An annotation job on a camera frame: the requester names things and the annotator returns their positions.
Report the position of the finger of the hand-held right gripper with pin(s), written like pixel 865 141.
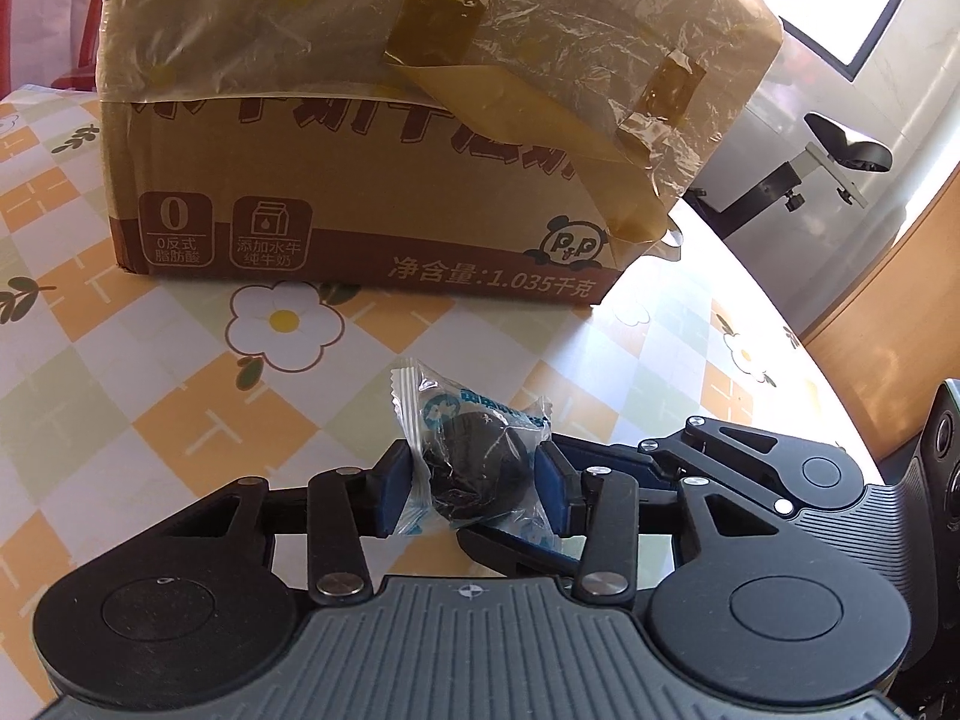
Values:
pixel 735 450
pixel 517 551

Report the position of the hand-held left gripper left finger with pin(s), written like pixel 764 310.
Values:
pixel 394 491

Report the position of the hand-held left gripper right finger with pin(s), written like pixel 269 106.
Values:
pixel 555 491

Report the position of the dark round cookie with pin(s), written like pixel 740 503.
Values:
pixel 472 465

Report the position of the brown cardboard box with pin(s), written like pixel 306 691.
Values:
pixel 375 202

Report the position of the yellow dotted plastic liner bag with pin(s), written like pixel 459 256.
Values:
pixel 262 15

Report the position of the black office chair armrest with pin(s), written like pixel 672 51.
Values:
pixel 847 142

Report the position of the printed room backdrop cloth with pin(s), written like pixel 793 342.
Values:
pixel 75 52

